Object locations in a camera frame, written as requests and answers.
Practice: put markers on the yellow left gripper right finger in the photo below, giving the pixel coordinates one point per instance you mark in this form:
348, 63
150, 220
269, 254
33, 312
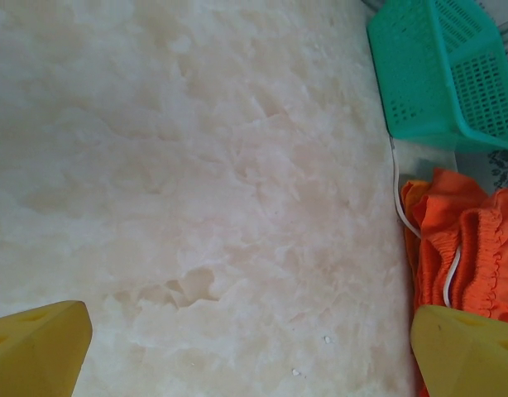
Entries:
465, 360

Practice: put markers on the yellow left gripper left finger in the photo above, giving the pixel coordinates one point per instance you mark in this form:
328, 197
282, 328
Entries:
34, 355

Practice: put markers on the light orange shorts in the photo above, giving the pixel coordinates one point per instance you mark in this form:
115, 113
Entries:
408, 196

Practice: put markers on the red-orange shorts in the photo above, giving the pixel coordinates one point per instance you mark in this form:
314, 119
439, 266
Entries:
477, 231

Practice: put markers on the teal plastic basket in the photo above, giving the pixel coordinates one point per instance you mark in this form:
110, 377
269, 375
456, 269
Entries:
415, 82

